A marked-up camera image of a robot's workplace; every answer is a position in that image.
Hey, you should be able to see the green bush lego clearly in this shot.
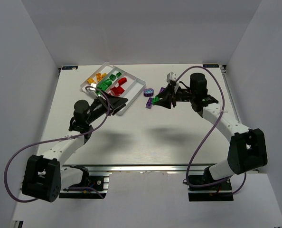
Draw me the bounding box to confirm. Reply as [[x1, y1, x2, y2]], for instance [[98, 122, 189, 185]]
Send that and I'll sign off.
[[103, 79, 113, 88]]

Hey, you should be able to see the left blue table label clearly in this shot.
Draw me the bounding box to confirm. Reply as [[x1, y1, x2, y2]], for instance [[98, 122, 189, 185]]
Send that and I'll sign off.
[[61, 66, 78, 70]]

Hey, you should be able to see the blue table label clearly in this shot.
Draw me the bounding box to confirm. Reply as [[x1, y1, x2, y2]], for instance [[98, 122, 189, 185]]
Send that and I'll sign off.
[[202, 64, 219, 68], [61, 66, 78, 70]]

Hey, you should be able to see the yellow 2x4 lego brick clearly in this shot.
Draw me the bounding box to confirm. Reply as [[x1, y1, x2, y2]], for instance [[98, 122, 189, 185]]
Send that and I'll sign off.
[[96, 73, 102, 82]]

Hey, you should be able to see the green lego brick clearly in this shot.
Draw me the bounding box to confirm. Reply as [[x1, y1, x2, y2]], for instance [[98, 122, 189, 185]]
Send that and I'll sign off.
[[152, 97, 160, 105]]

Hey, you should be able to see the small green lego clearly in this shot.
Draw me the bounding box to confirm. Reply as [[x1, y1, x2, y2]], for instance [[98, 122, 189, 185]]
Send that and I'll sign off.
[[109, 74, 116, 81]]

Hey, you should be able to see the right blue table label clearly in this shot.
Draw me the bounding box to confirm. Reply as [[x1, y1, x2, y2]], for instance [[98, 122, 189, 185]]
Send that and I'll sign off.
[[202, 64, 219, 68]]

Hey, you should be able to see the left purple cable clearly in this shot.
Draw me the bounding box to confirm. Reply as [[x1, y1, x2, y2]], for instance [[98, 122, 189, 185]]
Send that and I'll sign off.
[[3, 86, 112, 203]]

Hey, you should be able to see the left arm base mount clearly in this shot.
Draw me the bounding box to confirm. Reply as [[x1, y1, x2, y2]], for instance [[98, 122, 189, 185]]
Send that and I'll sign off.
[[59, 166, 110, 200]]

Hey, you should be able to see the purple round flower lego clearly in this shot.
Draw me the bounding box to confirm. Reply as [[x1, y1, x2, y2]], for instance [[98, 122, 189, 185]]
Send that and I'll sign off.
[[143, 88, 154, 97]]

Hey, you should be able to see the large yellow rounded lego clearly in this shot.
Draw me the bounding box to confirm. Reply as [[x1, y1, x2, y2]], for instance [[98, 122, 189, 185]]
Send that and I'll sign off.
[[87, 78, 96, 84]]

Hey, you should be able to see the red tall lego in tray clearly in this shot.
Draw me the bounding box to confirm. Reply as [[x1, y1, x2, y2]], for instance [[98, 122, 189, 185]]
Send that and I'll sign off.
[[111, 86, 124, 96]]

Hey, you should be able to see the white divided sorting tray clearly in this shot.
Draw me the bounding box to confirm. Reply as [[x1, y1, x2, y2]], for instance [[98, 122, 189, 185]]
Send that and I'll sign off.
[[81, 62, 146, 116]]

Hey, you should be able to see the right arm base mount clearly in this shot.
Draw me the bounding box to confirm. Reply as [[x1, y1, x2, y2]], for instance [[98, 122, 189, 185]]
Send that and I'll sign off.
[[182, 168, 234, 202]]

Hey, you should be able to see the green 2x4 lego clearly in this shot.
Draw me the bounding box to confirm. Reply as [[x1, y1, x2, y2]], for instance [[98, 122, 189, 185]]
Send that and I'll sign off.
[[98, 84, 108, 91]]

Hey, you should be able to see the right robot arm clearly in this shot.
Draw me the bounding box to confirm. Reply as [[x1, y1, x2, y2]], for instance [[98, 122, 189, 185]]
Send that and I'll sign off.
[[153, 72, 268, 189]]

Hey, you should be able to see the red sloped lego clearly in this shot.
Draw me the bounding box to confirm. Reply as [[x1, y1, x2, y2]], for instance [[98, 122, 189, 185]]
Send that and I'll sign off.
[[118, 77, 127, 86]]

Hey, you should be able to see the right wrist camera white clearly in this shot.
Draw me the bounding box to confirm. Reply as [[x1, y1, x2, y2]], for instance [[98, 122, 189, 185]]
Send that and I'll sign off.
[[166, 72, 179, 86]]

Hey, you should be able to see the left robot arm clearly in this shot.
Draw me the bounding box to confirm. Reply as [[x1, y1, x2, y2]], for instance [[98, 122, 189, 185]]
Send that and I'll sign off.
[[21, 93, 128, 202]]

